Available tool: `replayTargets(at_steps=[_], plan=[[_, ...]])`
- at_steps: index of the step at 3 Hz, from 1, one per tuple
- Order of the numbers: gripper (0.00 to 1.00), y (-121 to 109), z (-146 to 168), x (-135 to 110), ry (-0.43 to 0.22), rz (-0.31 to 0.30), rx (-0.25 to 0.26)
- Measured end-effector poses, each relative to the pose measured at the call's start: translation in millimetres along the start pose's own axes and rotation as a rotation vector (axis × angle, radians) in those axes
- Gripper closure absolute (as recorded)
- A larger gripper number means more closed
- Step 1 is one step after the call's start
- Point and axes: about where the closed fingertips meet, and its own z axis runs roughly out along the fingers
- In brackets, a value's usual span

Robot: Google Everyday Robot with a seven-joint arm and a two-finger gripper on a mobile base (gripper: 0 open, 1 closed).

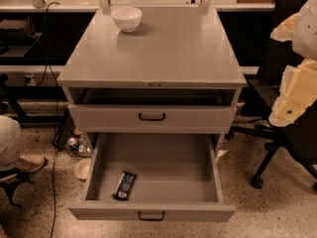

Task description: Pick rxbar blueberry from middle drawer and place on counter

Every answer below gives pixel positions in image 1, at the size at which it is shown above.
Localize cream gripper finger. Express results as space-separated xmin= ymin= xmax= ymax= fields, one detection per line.
xmin=270 ymin=13 xmax=298 ymax=42

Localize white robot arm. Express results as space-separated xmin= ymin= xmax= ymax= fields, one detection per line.
xmin=268 ymin=0 xmax=317 ymax=127

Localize grey drawer cabinet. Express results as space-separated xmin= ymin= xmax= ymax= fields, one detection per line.
xmin=57 ymin=6 xmax=246 ymax=152

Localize open grey lower drawer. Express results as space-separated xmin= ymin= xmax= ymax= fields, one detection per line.
xmin=69 ymin=134 xmax=235 ymax=222

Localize closed grey upper drawer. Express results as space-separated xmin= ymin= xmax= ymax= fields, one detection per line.
xmin=68 ymin=104 xmax=236 ymax=134

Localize black office chair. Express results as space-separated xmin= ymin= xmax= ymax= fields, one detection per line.
xmin=231 ymin=0 xmax=317 ymax=189

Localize white ceramic bowl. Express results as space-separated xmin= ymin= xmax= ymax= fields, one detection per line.
xmin=111 ymin=7 xmax=143 ymax=32

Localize small round tan plate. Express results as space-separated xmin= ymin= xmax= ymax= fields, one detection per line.
xmin=74 ymin=158 xmax=91 ymax=180

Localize soda can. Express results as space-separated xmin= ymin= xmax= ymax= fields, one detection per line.
xmin=67 ymin=137 xmax=79 ymax=151

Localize tan shoe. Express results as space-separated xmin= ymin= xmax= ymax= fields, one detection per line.
xmin=16 ymin=155 xmax=47 ymax=173

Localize black stool base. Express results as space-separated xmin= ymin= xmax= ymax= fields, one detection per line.
xmin=0 ymin=169 xmax=32 ymax=208

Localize person leg light trousers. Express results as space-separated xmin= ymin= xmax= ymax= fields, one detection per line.
xmin=0 ymin=116 xmax=21 ymax=171

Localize black upper drawer handle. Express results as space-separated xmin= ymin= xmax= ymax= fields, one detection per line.
xmin=138 ymin=113 xmax=165 ymax=122

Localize wire basket with items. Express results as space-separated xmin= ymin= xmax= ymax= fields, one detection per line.
xmin=67 ymin=136 xmax=92 ymax=158

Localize black power cable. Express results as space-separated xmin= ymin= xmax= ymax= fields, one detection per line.
xmin=27 ymin=1 xmax=61 ymax=238

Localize wall power outlet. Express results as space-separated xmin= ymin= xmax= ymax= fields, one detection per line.
xmin=24 ymin=74 xmax=36 ymax=86

